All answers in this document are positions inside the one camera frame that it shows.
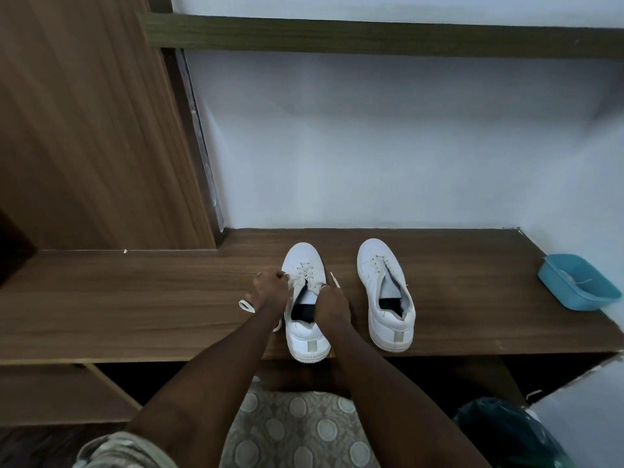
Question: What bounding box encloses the person's left hand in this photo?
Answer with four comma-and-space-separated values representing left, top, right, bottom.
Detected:
244, 270, 291, 316

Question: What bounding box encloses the beige patterned shirt sleeve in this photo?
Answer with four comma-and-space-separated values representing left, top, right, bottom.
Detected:
73, 431, 179, 468

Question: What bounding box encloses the brown wooden wardrobe panel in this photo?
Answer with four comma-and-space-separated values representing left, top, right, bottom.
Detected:
0, 0, 218, 288

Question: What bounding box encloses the blue plastic basin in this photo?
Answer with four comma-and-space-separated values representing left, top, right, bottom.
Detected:
537, 253, 623, 312

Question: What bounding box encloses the small white item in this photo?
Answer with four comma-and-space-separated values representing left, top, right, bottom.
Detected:
557, 269, 593, 288

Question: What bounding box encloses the person's right hand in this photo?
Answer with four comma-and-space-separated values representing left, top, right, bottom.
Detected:
313, 283, 351, 328

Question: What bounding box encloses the brown wooden lower shelf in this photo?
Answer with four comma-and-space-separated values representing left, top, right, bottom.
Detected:
0, 363, 143, 427

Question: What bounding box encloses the white sneaker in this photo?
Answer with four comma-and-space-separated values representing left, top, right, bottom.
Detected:
357, 238, 416, 353
282, 242, 332, 364

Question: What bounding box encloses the person's right forearm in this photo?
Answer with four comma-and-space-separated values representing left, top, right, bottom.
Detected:
317, 320, 494, 468

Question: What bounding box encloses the person's left forearm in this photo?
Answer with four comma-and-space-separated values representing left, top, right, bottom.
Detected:
126, 307, 288, 468

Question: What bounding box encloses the dark wooden wall shelf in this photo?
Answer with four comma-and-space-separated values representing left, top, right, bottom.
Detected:
137, 12, 624, 60

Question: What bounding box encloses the dark green plastic bag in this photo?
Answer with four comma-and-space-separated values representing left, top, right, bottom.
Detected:
453, 397, 573, 468

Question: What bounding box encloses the patterned grey seat cushion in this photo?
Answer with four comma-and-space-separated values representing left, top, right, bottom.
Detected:
219, 376, 381, 468

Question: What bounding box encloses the white shoelace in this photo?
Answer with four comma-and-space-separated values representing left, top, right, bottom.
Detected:
238, 262, 343, 333

